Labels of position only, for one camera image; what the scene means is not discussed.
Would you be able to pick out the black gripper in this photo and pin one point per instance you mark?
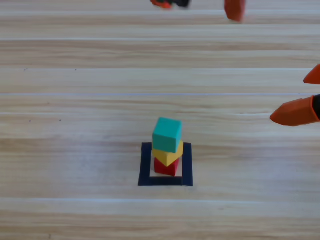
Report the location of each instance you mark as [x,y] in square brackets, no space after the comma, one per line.
[317,107]
[181,3]

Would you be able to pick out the green wooden cube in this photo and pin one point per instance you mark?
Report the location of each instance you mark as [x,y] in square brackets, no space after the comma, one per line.
[166,135]

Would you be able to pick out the yellow wooden cube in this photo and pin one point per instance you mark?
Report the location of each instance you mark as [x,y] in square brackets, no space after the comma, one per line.
[167,157]

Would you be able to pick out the red wooden cube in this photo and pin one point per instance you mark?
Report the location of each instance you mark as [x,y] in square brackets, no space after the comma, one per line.
[166,170]

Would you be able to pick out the black tape square outline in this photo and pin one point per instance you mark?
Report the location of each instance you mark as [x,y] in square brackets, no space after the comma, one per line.
[187,165]

